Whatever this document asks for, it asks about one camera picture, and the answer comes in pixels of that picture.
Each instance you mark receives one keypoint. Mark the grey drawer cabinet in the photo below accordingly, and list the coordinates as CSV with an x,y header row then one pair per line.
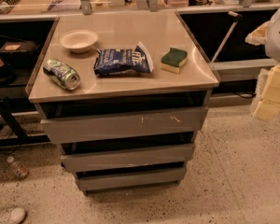
x,y
158,31

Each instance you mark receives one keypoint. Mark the blue chip bag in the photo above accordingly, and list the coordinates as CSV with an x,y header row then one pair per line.
x,y
123,61

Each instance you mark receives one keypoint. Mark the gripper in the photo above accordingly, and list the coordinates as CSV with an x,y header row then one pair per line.
x,y
279,39

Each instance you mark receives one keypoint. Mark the grey top drawer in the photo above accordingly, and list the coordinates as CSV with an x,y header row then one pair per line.
x,y
122,125

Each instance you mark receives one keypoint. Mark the white paper bowl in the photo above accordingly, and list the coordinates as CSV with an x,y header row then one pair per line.
x,y
78,41

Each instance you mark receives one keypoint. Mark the green soda can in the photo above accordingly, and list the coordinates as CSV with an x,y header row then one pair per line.
x,y
62,74

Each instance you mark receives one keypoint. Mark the grey drawer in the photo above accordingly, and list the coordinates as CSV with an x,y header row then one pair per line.
x,y
131,180
127,158
122,125

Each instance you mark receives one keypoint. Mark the plastic bottle on floor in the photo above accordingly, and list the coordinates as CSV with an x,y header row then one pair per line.
x,y
17,167

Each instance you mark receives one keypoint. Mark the grey middle drawer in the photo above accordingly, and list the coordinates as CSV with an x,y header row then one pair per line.
x,y
127,158

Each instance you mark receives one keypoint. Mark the black bag under shelf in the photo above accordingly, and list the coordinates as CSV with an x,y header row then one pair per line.
x,y
19,55

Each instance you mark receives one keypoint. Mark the white stick with black tip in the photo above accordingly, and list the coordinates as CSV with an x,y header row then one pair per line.
x,y
236,18

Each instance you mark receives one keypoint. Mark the grey bottom drawer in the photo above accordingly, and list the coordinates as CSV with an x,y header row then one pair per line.
x,y
131,180

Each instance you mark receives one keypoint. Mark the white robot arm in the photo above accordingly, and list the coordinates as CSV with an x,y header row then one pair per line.
x,y
268,34

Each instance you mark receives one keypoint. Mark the white sneaker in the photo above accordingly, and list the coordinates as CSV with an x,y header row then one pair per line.
x,y
12,216

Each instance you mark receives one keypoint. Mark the green yellow sponge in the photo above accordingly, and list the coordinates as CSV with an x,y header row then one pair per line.
x,y
173,60

